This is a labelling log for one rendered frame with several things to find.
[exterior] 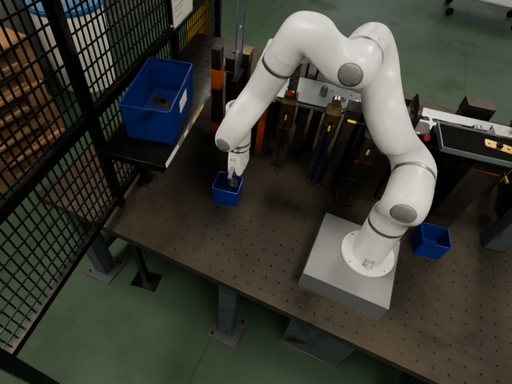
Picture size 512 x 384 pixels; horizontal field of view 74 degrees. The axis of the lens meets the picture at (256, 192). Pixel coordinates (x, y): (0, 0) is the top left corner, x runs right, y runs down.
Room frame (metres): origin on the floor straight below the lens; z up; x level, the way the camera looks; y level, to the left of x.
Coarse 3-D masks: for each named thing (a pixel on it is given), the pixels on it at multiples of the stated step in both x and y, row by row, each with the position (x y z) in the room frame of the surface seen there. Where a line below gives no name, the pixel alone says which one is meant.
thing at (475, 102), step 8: (464, 104) 1.39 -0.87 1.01; (472, 104) 1.36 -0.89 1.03; (480, 104) 1.37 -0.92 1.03; (488, 104) 1.38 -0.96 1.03; (456, 112) 1.42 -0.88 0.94; (464, 112) 1.35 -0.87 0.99; (472, 112) 1.35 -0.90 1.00; (480, 112) 1.35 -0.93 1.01; (488, 112) 1.34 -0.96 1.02; (488, 120) 1.34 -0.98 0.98
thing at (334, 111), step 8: (328, 104) 1.14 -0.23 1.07; (328, 112) 1.09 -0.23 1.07; (336, 112) 1.09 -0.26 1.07; (328, 120) 1.07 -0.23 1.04; (336, 120) 1.07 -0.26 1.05; (320, 128) 1.13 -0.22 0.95; (328, 128) 1.07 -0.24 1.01; (336, 128) 1.07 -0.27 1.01; (320, 136) 1.08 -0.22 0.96; (328, 136) 1.07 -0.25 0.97; (320, 144) 1.07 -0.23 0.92; (328, 144) 1.08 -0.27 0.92; (320, 152) 1.07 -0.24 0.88; (312, 160) 1.09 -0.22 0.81; (320, 160) 1.08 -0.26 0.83; (312, 168) 1.08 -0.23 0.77; (320, 168) 1.08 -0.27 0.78; (312, 176) 1.07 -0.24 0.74; (312, 184) 1.05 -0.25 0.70
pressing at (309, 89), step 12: (288, 84) 1.35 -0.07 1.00; (300, 84) 1.37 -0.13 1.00; (312, 84) 1.38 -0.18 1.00; (324, 84) 1.40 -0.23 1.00; (300, 96) 1.27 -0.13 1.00; (312, 96) 1.29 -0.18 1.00; (348, 96) 1.33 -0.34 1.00; (312, 108) 1.21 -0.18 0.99; (324, 108) 1.20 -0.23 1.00; (420, 120) 1.23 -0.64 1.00; (432, 120) 1.24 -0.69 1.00; (456, 120) 1.27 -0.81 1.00; (468, 120) 1.28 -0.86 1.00; (480, 120) 1.29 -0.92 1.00
